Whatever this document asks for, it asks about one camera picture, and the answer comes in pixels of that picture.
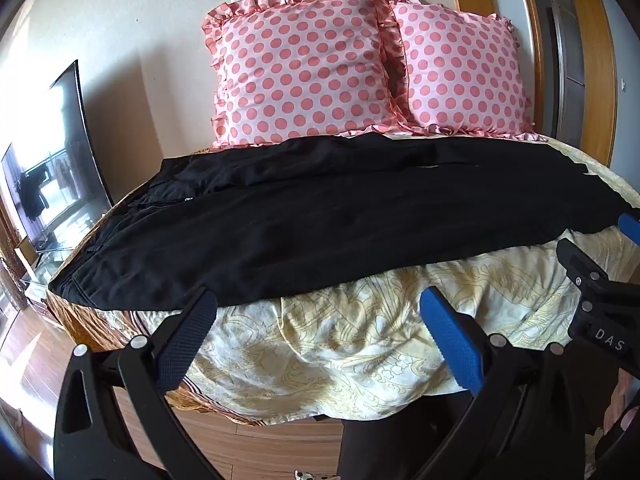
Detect wooden bed base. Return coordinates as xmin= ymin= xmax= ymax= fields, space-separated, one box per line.
xmin=107 ymin=385 xmax=347 ymax=480

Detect yellow floral bed cover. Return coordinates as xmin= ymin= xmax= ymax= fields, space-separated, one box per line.
xmin=45 ymin=127 xmax=640 ymax=429

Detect small pink polka-dot pillow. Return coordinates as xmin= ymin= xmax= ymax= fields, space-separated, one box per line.
xmin=372 ymin=0 xmax=539 ymax=139

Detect wooden door frame post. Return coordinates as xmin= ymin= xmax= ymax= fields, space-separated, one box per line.
xmin=564 ymin=0 xmax=620 ymax=172
xmin=446 ymin=0 xmax=547 ymax=137

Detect flat screen television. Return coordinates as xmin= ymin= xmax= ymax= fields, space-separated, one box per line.
xmin=0 ymin=59 xmax=117 ymax=262

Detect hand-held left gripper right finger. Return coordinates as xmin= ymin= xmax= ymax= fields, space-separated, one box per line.
xmin=414 ymin=285 xmax=599 ymax=480

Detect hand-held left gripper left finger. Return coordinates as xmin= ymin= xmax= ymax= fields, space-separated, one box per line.
xmin=52 ymin=286 xmax=219 ymax=480

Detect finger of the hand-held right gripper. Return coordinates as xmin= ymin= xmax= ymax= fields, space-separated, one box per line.
xmin=555 ymin=237 xmax=613 ymax=293
xmin=616 ymin=213 xmax=640 ymax=248

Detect large pink polka-dot pillow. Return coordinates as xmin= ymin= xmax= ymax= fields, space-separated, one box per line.
xmin=201 ymin=0 xmax=410 ymax=149

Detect black pants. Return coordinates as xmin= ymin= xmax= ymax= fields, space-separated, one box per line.
xmin=47 ymin=132 xmax=637 ymax=312

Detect grey door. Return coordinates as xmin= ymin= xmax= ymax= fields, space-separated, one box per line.
xmin=520 ymin=0 xmax=589 ymax=154

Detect person's leg in black trousers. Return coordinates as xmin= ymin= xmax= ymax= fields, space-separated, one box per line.
xmin=339 ymin=394 xmax=468 ymax=480

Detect glass television stand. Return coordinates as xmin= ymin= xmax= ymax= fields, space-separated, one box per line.
xmin=0 ymin=240 xmax=67 ymax=313

